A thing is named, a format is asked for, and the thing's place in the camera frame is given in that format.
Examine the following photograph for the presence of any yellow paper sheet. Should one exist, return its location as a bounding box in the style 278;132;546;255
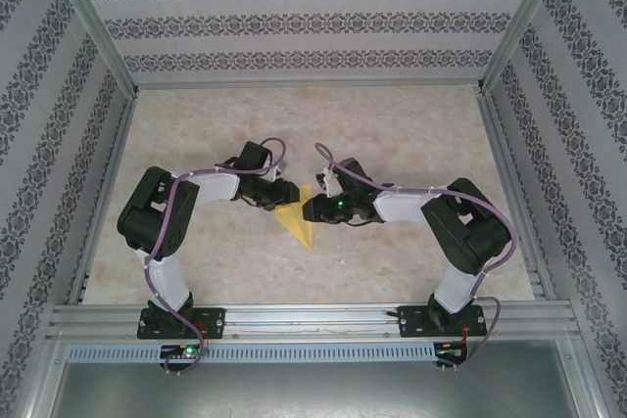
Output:
273;184;315;252

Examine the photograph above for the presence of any grey metal sheet panel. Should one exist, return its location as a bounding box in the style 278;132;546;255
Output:
48;361;599;418

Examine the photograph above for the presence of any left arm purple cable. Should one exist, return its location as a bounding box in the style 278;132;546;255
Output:
145;136;290;376

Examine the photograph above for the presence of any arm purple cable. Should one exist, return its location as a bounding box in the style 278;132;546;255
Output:
313;142;520;373
145;136;290;376

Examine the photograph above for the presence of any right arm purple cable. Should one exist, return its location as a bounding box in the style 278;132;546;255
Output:
313;142;520;373

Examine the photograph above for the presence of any aluminium mounting rail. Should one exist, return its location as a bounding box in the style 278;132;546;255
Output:
46;302;579;341

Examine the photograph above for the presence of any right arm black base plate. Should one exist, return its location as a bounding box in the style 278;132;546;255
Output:
399;304;489;340

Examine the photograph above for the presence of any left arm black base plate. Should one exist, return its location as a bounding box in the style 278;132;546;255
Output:
138;307;226;341

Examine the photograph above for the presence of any slotted grey cable duct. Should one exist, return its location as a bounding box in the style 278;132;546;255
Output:
66;342;469;365

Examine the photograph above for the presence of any aluminium side rail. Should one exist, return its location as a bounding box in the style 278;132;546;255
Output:
477;89;557;302
66;89;143;304

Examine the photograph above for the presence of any aluminium frame post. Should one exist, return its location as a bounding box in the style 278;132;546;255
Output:
476;0;575;96
41;0;142;96

